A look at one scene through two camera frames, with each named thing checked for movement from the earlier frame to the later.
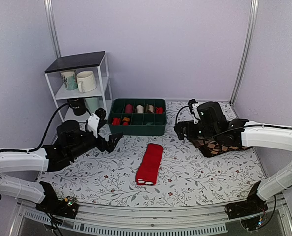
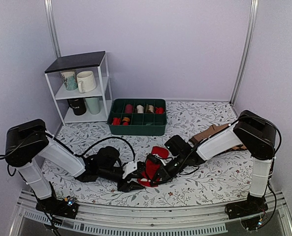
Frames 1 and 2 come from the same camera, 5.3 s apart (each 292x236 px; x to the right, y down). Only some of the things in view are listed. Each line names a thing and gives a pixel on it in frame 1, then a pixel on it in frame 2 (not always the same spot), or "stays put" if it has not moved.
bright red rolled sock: (159, 110) stays put
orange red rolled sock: (125, 121) stays put
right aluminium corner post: (254, 13) stays put
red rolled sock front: (116, 121) stays put
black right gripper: (182, 126) to (165, 175)
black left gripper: (111, 144) to (126, 187)
